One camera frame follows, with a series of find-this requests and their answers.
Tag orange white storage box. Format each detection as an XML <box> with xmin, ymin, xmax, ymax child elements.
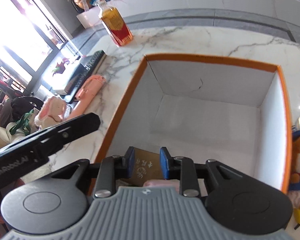
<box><xmin>96</xmin><ymin>53</ymin><xmax>292</xmax><ymax>192</ymax></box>

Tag brown cardboard tea box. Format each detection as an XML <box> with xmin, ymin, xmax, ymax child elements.
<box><xmin>125</xmin><ymin>148</ymin><xmax>163</xmax><ymax>186</ymax></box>

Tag amber liquor bottle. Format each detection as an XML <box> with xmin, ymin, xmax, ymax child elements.
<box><xmin>97</xmin><ymin>0</ymin><xmax>133</xmax><ymax>47</ymax></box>

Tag black keyboard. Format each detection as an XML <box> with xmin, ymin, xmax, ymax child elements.
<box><xmin>51</xmin><ymin>50</ymin><xmax>106</xmax><ymax>95</ymax></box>

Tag pink white plush toy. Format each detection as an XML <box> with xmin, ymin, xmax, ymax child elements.
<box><xmin>34</xmin><ymin>96</ymin><xmax>66</xmax><ymax>129</ymax></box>

